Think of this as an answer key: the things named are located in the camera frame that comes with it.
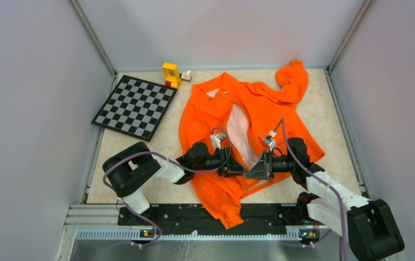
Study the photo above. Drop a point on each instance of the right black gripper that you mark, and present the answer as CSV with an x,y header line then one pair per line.
x,y
263,169

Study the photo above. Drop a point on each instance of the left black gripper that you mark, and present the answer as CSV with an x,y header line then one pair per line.
x,y
233,168

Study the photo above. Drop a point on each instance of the orange zip-up jacket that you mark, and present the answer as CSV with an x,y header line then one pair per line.
x,y
247,111

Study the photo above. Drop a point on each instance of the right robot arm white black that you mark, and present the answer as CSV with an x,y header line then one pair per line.
x,y
366,226

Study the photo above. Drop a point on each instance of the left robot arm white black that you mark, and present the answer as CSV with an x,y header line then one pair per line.
x,y
126,172

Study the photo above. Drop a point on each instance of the small white block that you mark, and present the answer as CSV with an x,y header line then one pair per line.
x,y
186,76

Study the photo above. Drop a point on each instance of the black white checkerboard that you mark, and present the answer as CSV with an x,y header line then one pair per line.
x,y
135,107

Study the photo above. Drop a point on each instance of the yellow toy block tower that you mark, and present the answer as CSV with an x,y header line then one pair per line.
x,y
172,75

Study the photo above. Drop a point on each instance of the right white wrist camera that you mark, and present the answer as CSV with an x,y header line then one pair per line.
x,y
269,140

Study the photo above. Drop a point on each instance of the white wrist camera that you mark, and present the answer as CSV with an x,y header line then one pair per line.
x,y
269,140
216,140

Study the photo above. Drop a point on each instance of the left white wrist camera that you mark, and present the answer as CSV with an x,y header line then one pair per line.
x,y
216,140

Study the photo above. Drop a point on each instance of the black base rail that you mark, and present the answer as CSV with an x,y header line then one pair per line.
x,y
258,219

